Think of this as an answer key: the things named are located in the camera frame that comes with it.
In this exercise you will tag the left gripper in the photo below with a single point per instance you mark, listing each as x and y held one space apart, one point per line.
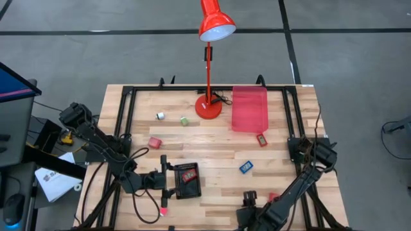
151 181

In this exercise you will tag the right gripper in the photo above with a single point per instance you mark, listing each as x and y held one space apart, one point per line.
258 218

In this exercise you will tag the red and white digital timer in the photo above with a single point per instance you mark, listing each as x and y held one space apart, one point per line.
189 175

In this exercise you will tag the black mesh basket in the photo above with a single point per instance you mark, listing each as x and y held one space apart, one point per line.
189 189

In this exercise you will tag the red block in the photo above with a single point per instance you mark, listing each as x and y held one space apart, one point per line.
273 196

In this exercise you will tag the small red plug adapter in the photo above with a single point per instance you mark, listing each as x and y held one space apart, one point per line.
164 211

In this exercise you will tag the red rounded box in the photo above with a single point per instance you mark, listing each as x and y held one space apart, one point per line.
154 142

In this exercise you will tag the blue digital timer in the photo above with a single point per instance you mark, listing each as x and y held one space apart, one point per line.
246 167

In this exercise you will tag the small green sharpener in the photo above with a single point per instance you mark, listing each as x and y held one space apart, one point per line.
184 121

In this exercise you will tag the white small cube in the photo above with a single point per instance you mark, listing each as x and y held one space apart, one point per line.
160 115

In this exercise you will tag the dark red digital timer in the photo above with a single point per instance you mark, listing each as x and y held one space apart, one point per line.
262 140

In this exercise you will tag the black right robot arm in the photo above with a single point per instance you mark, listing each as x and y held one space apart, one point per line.
302 186

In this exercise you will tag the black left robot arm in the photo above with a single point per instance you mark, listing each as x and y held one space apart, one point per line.
96 138

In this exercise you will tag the black table clamp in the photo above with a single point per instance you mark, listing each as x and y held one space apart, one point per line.
260 80
172 80
162 81
171 228

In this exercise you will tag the red desk lamp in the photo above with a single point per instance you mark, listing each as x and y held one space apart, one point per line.
208 109

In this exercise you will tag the red translucent plastic tray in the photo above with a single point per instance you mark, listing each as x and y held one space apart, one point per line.
250 110

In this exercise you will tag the yellow connector plug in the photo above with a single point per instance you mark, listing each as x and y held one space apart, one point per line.
67 138

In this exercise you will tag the white printed paper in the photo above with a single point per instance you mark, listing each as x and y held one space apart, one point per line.
54 186

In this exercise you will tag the black bar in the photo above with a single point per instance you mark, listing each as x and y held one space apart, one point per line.
54 163

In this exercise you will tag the black box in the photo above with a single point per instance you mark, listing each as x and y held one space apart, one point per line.
48 134

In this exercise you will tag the black computer mouse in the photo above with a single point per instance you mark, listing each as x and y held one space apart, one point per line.
13 208

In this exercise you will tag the monitor with blue screen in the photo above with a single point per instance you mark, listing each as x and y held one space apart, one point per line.
14 85

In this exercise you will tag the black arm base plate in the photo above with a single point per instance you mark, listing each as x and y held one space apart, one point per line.
292 150
93 157

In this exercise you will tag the black aluminium table frame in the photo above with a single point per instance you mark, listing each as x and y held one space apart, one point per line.
180 88

